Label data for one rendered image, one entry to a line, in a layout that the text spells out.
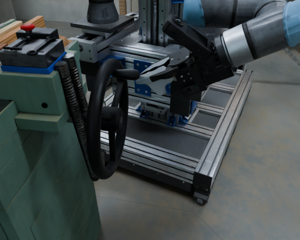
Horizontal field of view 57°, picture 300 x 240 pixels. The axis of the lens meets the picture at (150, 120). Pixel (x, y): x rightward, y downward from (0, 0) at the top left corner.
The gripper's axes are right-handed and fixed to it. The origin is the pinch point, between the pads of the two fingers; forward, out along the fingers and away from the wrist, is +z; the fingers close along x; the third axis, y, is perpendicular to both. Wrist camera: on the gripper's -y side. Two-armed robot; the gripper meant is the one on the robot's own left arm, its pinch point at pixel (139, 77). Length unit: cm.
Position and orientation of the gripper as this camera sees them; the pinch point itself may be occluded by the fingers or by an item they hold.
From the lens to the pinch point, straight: 64.8
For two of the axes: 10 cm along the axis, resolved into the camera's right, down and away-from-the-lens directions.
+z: -8.5, 2.8, 4.4
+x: 1.8, -6.3, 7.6
